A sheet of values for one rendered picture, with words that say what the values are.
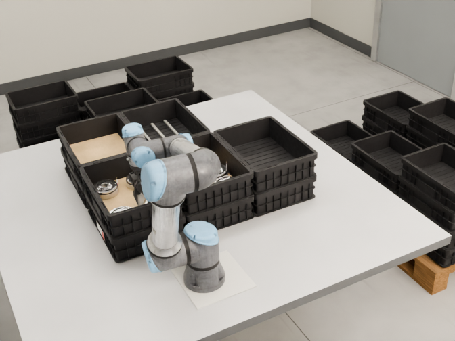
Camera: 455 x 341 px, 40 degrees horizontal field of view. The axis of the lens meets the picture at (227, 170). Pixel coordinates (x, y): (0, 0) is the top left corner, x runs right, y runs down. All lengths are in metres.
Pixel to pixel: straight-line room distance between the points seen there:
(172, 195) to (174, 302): 0.55
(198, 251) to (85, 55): 3.91
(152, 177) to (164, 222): 0.22
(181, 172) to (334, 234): 0.92
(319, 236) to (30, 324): 1.12
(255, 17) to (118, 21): 1.42
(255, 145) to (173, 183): 1.12
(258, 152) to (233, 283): 0.73
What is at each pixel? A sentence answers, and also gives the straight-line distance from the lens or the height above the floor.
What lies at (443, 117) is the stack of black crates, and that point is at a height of 0.49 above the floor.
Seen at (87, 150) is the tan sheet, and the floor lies 0.83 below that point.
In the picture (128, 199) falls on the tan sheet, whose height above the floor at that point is 0.83.
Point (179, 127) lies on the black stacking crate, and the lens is 3.03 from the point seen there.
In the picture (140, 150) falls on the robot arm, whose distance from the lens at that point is 2.15.
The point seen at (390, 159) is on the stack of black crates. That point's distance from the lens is 3.67.
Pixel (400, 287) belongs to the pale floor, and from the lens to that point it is 3.38.
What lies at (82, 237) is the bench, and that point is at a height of 0.70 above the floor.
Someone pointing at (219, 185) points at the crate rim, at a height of 0.92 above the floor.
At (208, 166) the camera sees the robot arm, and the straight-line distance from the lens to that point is 1.80.
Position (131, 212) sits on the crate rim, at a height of 0.92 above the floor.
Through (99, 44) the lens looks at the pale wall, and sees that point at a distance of 5.86.
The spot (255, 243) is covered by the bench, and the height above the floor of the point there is 0.70.
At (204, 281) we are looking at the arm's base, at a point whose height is 0.75.
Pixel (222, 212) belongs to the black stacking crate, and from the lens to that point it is 2.49.
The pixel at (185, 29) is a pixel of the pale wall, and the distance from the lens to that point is 6.13.
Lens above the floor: 2.23
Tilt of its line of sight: 32 degrees down
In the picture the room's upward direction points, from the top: 2 degrees counter-clockwise
